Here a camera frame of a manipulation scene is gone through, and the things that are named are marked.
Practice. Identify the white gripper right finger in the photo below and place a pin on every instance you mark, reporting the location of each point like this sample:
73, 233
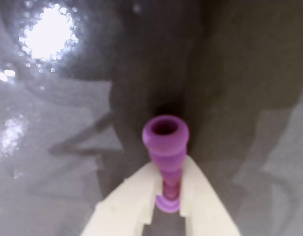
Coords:
205, 209

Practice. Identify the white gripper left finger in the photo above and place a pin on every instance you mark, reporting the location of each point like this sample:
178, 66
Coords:
124, 206

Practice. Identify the purple ribbed pen grip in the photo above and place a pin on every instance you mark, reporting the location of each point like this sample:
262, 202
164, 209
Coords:
166, 150

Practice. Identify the black glossy table mat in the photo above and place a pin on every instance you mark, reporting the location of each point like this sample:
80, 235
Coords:
227, 73

